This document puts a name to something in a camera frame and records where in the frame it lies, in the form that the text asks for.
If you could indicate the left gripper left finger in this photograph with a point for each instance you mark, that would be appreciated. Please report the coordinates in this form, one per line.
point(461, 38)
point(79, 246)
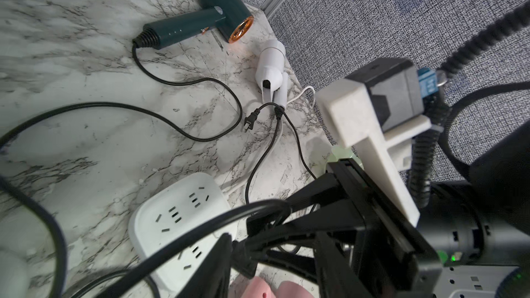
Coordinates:
point(213, 276)

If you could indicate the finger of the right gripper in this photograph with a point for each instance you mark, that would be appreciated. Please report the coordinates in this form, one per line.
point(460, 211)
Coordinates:
point(324, 190)
point(263, 240)

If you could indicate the white power strip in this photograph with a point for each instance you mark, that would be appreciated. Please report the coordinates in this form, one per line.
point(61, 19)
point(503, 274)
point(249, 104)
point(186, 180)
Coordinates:
point(15, 279)
point(170, 214)

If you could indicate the white folded hair dryer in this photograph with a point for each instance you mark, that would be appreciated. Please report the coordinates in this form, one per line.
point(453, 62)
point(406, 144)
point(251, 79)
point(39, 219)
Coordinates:
point(270, 75)

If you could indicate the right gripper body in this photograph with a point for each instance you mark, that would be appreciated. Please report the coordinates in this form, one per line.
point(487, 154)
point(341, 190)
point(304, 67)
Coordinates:
point(392, 259)

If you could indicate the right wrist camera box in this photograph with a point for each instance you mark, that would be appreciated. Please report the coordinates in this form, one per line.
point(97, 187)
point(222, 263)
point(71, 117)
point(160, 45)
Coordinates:
point(378, 110)

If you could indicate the green dryer copper nozzle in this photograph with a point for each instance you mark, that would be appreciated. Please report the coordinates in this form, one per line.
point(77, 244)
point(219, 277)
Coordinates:
point(231, 17)

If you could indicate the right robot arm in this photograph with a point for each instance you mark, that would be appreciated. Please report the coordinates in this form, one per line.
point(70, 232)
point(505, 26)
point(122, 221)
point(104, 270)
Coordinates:
point(471, 214)

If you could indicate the green wavy plate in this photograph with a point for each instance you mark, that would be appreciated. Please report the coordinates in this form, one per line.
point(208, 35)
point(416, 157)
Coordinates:
point(338, 152)

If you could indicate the pink dryer front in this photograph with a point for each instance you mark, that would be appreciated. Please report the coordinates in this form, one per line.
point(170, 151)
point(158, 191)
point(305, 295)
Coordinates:
point(262, 287)

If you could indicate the right white power strip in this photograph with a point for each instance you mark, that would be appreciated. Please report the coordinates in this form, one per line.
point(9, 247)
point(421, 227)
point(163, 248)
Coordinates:
point(170, 214)

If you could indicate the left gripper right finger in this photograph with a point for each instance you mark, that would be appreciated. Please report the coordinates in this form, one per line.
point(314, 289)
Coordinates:
point(334, 276)

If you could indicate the left white power strip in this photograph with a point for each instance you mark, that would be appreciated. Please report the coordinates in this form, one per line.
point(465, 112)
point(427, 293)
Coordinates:
point(15, 279)

